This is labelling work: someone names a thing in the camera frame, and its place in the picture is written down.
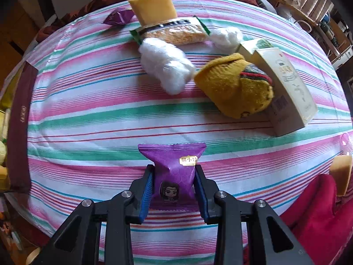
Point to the white cotton ball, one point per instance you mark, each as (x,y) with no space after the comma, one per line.
(227,39)

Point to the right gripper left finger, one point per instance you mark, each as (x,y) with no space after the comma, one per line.
(77,240)

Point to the striped bed sheet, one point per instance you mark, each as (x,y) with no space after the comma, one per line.
(92,105)

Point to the yellow knitted sock bundle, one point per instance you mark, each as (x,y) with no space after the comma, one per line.
(237,87)

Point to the purple snack packet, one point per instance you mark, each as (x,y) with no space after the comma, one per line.
(175,167)
(119,17)

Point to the yellow sponge block right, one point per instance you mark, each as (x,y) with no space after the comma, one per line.
(341,170)

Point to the red pink quilt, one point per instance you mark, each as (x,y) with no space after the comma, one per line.
(321,226)

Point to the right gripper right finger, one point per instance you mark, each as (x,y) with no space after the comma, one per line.
(246,229)

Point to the green white small box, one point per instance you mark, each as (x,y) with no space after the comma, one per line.
(247,48)

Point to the white plush ball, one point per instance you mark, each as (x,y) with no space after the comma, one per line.
(3,152)

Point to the yellow sponge block in box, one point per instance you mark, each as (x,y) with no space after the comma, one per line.
(4,179)

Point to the wooden side desk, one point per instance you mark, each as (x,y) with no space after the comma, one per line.
(322,20)

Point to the pink plastic hair roller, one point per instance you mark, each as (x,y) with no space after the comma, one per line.
(346,144)

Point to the beige tea box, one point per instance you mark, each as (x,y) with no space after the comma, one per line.
(293,106)

